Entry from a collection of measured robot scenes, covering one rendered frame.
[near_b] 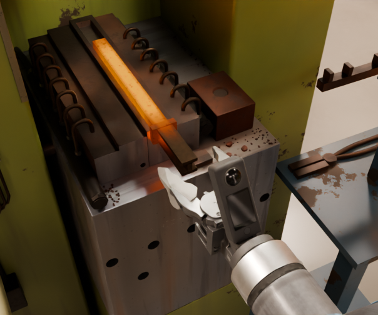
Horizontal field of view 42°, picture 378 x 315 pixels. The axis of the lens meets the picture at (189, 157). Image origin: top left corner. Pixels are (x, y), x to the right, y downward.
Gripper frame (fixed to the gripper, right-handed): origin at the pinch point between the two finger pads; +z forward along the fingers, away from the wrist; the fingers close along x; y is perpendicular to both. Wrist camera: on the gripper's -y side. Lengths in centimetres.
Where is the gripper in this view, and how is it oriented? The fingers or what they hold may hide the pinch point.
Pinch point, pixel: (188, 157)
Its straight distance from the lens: 79.2
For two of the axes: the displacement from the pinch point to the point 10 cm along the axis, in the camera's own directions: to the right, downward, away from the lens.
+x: 8.8, -3.3, 3.3
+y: 0.0, 7.1, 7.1
